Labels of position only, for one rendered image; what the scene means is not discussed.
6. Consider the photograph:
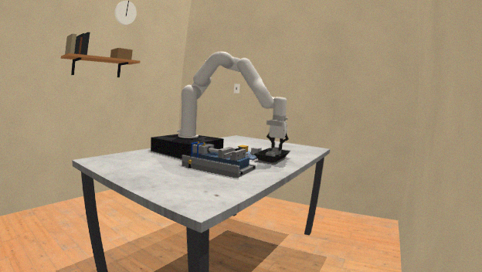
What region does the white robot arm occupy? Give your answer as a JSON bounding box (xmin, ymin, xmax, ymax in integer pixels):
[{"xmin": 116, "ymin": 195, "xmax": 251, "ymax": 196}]
[{"xmin": 177, "ymin": 52, "xmax": 288, "ymax": 138}]

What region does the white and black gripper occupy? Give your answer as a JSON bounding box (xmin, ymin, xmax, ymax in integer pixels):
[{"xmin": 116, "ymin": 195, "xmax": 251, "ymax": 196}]
[{"xmin": 266, "ymin": 121, "xmax": 289, "ymax": 151}]

